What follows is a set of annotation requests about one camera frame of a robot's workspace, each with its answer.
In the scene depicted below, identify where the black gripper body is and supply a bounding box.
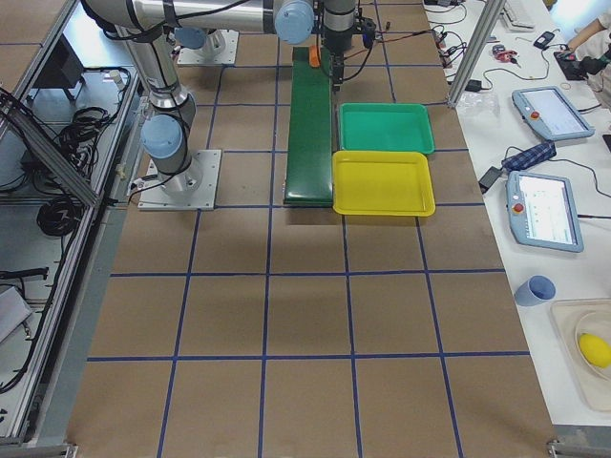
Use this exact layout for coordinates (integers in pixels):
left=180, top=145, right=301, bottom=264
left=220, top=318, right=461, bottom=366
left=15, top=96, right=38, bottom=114
left=323, top=31, right=353, bottom=59

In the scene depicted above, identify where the plain orange cylinder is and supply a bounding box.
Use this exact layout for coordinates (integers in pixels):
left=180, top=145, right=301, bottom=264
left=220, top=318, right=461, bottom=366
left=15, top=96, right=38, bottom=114
left=308, top=45, right=321, bottom=69

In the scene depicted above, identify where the green plastic tray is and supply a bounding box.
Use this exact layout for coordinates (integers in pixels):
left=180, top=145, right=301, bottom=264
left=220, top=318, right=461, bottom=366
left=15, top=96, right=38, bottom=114
left=340, top=103, right=435, bottom=155

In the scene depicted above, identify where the yellow plastic tray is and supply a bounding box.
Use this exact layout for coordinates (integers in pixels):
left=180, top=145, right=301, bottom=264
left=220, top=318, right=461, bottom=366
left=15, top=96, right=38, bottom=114
left=332, top=151, right=435, bottom=217

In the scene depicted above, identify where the green conveyor belt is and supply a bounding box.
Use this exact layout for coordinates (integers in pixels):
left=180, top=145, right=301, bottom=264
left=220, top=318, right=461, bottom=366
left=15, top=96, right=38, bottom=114
left=284, top=47, right=333, bottom=207

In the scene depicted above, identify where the black power brick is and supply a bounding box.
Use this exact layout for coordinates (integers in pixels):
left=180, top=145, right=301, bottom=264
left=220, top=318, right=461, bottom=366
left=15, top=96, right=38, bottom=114
left=478, top=166, right=503, bottom=195

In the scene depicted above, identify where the upper teach pendant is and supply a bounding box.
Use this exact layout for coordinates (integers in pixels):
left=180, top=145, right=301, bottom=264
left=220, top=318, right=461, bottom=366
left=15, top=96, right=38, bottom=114
left=512, top=86, right=595, bottom=141

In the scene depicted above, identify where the teach pendant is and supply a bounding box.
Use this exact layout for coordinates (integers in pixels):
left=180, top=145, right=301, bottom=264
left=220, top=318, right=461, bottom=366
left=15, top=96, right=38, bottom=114
left=506, top=171, right=584, bottom=253
left=512, top=86, right=595, bottom=141

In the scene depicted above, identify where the lower teach pendant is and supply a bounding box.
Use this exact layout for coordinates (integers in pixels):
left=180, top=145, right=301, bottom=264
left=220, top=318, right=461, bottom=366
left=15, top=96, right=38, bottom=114
left=506, top=171, right=584, bottom=253

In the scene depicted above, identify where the blue plastic cup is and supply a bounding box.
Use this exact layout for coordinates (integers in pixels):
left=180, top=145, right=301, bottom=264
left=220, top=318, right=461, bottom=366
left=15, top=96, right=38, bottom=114
left=514, top=275, right=557, bottom=306

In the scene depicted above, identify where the yellow lemon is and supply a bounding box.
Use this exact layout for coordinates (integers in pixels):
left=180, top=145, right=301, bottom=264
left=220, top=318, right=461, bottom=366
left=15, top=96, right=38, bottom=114
left=578, top=333, right=611, bottom=368

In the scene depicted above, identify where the red black wire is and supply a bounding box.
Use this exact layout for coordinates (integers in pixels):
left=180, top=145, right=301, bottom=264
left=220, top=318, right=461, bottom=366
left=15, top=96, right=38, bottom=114
left=376, top=21, right=438, bottom=47

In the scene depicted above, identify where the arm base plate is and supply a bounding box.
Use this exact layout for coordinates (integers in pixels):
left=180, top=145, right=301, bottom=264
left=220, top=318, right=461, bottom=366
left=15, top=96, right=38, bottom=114
left=137, top=150, right=221, bottom=211
left=175, top=28, right=239, bottom=67

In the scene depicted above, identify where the aluminium frame post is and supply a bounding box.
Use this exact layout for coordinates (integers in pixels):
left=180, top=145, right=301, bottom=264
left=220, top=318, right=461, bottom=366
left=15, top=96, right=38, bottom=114
left=447, top=0, right=505, bottom=108

